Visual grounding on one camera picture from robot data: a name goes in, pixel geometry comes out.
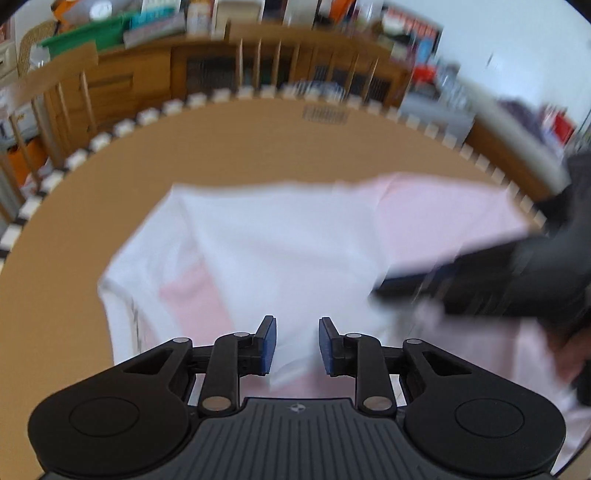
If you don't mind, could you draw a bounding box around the grey box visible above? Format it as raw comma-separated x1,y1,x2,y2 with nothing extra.
399,90,476,146

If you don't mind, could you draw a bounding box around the white plastic storage rack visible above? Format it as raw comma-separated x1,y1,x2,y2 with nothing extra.
0,39,21,86

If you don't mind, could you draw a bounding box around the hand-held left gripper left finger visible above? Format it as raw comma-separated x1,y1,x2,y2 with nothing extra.
122,315,278,416

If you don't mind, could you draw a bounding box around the orange box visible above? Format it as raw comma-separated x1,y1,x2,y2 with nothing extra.
7,136,49,188

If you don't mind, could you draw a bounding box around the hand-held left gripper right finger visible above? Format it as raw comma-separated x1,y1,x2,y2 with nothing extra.
318,316,481,416

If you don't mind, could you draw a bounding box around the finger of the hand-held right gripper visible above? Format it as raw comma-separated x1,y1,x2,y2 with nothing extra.
369,251,465,310

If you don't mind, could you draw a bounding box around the black and white checkered tablecloth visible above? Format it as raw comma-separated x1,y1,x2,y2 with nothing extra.
0,85,552,266

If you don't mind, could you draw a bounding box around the pink and white shirt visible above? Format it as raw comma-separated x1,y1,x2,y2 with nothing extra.
97,173,591,474

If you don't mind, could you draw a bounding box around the green plastic bin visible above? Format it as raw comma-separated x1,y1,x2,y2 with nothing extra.
38,11,139,52

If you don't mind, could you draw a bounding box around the pale beige bar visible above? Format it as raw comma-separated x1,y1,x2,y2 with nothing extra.
455,80,571,190

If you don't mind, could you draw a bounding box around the wooden sideboard cabinet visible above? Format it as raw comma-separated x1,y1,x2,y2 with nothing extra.
90,34,416,112

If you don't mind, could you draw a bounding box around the wooden chair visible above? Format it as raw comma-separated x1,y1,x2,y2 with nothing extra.
225,22,404,95
0,41,101,217

